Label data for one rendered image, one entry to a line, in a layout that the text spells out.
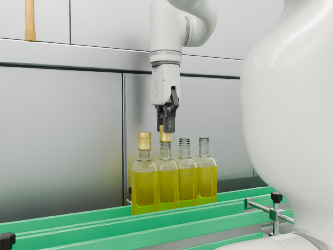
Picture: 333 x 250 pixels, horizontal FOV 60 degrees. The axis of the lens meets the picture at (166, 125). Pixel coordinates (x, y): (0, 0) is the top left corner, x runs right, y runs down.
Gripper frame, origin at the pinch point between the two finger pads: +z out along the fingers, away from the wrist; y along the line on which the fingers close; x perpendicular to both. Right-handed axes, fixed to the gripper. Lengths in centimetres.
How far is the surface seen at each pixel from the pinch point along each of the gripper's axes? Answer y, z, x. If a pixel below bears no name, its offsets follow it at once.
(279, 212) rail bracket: 15.8, 21.5, 23.9
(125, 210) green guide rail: -3.4, 22.4, -10.2
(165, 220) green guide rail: 6.1, 23.0, -2.8
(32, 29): -12.7, -24.4, -31.5
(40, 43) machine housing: -12.7, -21.1, -29.7
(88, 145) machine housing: -15.1, 6.3, -17.5
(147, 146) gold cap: 1.3, 5.3, -5.5
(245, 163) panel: -12.6, 15.2, 36.3
